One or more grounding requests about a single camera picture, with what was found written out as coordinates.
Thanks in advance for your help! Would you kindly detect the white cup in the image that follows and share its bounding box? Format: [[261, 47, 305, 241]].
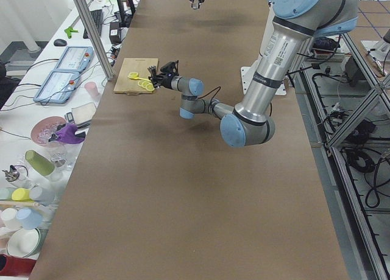
[[1, 208, 21, 229]]

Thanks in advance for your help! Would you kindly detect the upper teach pendant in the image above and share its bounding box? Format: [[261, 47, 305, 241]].
[[55, 46, 94, 72]]

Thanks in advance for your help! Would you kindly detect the light blue cup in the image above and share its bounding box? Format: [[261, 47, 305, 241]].
[[16, 208, 43, 230]]

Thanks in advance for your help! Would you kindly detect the teach pendant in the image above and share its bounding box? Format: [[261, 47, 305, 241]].
[[33, 70, 80, 105], [55, 46, 94, 72]]

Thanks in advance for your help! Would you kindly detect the pink bowl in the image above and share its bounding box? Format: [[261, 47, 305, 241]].
[[30, 116, 66, 147]]

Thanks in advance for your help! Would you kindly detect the wooden cutting board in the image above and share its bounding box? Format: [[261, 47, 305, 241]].
[[113, 58, 158, 96]]

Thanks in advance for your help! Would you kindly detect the white bowl green rim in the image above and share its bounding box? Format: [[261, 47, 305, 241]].
[[6, 228, 41, 257]]

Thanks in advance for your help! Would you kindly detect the metal pourer bottle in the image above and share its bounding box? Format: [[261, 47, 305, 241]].
[[2, 165, 31, 189]]

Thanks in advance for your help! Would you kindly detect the mint green cup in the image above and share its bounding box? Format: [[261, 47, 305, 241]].
[[0, 187, 16, 201]]

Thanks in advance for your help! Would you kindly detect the white kitchen scale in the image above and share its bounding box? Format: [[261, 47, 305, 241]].
[[71, 102, 96, 125]]

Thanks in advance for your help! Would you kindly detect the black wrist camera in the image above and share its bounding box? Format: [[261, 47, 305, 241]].
[[160, 60, 179, 75]]

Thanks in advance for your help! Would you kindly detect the aluminium frame post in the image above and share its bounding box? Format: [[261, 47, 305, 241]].
[[73, 0, 114, 81]]

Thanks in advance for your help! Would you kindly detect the black computer mouse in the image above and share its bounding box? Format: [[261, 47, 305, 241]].
[[53, 39, 67, 47]]

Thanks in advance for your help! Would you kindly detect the red container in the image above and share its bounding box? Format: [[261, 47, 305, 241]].
[[1, 254, 37, 277]]

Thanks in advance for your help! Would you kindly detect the clear glass measuring cup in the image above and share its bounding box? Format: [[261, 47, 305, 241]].
[[191, 2, 200, 10]]

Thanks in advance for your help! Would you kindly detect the black power adapter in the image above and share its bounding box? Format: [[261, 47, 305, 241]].
[[109, 21, 122, 44]]

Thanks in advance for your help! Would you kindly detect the lemon slice outer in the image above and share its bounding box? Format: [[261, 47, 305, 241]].
[[145, 83, 155, 91]]

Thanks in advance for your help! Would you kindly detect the pink plastic cup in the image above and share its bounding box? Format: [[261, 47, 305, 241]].
[[84, 82, 100, 100]]

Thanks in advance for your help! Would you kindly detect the purple cloth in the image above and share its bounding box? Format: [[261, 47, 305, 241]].
[[48, 123, 86, 144]]

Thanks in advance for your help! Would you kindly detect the grey blue cup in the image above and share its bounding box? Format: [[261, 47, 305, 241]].
[[29, 186, 55, 206]]

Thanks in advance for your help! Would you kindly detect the yellow cup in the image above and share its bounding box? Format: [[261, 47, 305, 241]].
[[11, 188, 32, 201]]

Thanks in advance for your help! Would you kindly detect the lower teach pendant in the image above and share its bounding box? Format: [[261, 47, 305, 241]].
[[33, 70, 80, 105]]

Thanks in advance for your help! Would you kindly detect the black keyboard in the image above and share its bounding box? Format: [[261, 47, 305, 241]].
[[90, 9, 104, 36]]

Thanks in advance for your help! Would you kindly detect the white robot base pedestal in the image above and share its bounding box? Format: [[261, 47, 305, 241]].
[[240, 57, 289, 96]]

